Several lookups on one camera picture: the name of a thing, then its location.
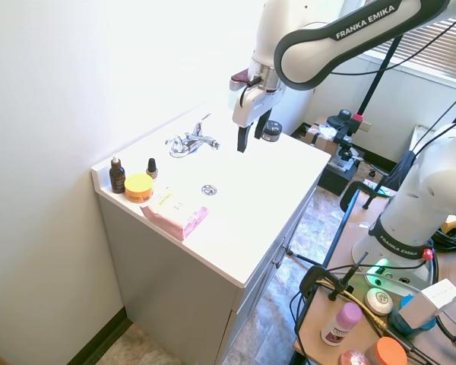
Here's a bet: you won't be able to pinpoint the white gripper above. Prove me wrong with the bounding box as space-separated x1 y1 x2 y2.
231 85 287 154

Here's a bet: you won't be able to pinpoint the black cosmetic jar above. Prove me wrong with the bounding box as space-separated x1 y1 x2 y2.
261 120 283 144

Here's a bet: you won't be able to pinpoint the chrome faucet spout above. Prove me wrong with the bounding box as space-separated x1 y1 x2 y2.
169 113 213 158

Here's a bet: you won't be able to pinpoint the cardboard box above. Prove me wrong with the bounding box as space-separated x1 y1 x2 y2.
302 121 345 154

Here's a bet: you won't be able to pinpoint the black tripod head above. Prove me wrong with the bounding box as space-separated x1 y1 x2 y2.
325 109 363 161

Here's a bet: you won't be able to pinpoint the black case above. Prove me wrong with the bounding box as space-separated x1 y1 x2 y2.
316 162 351 197

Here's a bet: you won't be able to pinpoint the small dark nail polish bottle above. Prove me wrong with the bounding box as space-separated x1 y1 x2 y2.
145 157 160 181

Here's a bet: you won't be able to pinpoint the pink wipes packet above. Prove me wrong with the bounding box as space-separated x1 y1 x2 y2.
139 186 210 242

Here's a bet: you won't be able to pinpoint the black C-clamp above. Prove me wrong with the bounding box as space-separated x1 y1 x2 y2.
339 181 385 211
297 252 369 306

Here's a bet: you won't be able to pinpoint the orange jar yellow lid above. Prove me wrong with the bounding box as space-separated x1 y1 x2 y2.
123 173 155 205

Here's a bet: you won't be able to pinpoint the black tripod leg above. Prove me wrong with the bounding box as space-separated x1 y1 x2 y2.
283 246 328 267

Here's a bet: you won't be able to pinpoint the brown dropper bottle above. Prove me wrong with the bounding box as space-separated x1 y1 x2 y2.
109 155 127 195

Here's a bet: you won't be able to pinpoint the grey vanity cabinet white top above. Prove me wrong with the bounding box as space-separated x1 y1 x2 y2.
90 99 333 365

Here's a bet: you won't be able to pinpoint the window blinds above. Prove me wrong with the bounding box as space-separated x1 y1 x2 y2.
363 11 456 84

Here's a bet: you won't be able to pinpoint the pink cap deodorant stick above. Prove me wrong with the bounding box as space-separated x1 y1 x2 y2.
320 301 364 348

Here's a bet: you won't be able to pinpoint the round white soap tin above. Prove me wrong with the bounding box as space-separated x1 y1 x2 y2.
364 288 394 316

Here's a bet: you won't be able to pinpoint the yellow power box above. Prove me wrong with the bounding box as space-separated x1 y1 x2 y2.
440 214 456 235

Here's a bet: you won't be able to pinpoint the blue cup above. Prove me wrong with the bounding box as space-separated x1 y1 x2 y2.
388 294 439 340

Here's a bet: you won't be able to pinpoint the white carton box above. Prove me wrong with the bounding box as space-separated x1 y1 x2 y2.
397 278 456 330

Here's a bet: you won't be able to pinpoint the pink round soap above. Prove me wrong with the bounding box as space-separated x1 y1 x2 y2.
339 349 370 365

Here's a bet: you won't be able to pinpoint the orange lid container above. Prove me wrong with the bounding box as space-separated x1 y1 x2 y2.
372 336 409 365

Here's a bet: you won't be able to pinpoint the maroon wrist camera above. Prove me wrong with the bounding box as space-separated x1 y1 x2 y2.
229 69 252 93

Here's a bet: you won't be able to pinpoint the black camera stand pole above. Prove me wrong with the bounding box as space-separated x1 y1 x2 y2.
351 33 403 123

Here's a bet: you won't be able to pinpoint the yellow cable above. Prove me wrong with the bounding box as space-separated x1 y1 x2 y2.
318 278 389 336

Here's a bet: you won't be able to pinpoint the black cable coil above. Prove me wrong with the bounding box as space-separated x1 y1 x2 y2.
430 216 456 252

